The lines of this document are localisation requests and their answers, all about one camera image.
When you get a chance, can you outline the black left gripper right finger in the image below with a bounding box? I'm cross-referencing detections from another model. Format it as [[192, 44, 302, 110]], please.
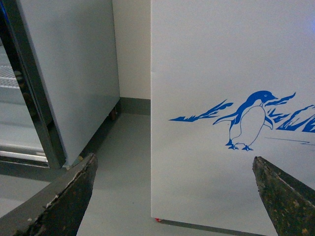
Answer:
[[252, 156, 315, 236]]

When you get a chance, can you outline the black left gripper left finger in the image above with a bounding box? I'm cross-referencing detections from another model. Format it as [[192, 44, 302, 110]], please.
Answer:
[[0, 153, 98, 236]]

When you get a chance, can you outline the upright glass door fridge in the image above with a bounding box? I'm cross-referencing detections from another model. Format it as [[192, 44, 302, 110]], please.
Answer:
[[0, 0, 120, 169]]

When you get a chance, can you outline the white chest freezer blue rim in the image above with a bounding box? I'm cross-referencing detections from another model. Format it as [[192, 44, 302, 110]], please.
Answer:
[[151, 0, 315, 236]]

